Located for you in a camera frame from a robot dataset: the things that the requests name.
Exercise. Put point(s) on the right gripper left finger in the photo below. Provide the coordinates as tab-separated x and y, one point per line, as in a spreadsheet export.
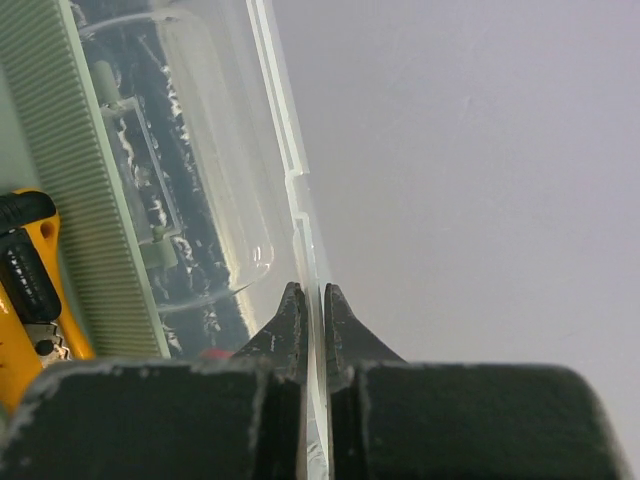
243	417

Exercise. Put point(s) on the red utility knife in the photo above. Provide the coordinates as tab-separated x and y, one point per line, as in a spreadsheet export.
214	353

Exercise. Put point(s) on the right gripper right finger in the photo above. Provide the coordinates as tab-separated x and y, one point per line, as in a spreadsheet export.
394	419

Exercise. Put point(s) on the clear grey plastic toolbox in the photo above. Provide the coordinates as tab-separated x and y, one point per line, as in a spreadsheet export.
162	131

